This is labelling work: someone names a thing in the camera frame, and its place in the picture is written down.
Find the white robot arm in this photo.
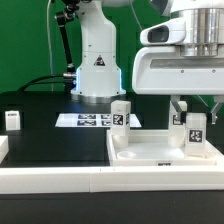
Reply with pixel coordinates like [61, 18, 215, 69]
[63, 0, 224, 123]

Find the white front fence rail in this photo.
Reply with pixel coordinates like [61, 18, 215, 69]
[0, 166, 224, 194]

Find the white right fence rail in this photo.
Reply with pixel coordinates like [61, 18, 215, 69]
[206, 142, 224, 166]

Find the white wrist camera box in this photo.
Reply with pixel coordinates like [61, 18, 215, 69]
[140, 18, 186, 46]

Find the white left fence rail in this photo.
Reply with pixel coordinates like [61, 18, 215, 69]
[0, 136, 9, 164]

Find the white fence rail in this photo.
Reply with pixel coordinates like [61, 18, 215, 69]
[206, 142, 224, 166]
[0, 166, 224, 194]
[0, 136, 9, 164]

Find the white fiducial marker base sheet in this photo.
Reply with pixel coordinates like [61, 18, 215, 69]
[55, 113, 141, 128]

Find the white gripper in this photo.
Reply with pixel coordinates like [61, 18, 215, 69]
[132, 46, 224, 124]

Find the black cable bundle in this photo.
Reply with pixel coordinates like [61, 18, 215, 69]
[17, 74, 68, 93]

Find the white vertical cable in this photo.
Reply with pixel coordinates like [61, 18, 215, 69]
[46, 0, 55, 92]

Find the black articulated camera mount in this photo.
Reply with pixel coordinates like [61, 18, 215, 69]
[55, 0, 80, 92]

